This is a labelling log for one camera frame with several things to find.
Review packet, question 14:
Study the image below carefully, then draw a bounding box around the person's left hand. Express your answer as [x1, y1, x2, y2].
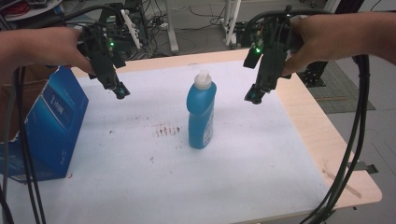
[40, 26, 96, 76]

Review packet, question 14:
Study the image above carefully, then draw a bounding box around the blue bottle with white cap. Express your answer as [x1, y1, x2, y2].
[186, 69, 218, 150]

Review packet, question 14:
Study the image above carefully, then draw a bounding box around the grey floor mat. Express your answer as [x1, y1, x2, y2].
[307, 60, 376, 115]

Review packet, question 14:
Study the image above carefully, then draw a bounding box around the white stand leg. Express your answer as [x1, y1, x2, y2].
[164, 0, 180, 54]
[221, 0, 243, 49]

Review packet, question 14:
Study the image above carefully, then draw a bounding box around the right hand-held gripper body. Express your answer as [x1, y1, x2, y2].
[243, 6, 304, 91]

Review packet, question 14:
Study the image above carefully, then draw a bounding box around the white table mat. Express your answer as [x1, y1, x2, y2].
[0, 60, 331, 224]

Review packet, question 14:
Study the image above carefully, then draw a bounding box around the white power strip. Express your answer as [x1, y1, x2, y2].
[151, 17, 170, 31]

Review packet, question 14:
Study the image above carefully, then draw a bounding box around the blue cardboard box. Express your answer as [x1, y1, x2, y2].
[0, 64, 90, 183]

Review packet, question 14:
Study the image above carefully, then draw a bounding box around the black left gripper cable bundle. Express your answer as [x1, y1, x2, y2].
[0, 4, 125, 224]

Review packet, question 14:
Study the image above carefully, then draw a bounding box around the person's right hand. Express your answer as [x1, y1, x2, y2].
[281, 15, 344, 77]

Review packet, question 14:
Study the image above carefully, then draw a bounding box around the black metal stand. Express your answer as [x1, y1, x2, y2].
[298, 0, 366, 89]

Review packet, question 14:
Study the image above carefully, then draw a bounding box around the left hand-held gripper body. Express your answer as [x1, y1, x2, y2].
[77, 8, 144, 91]

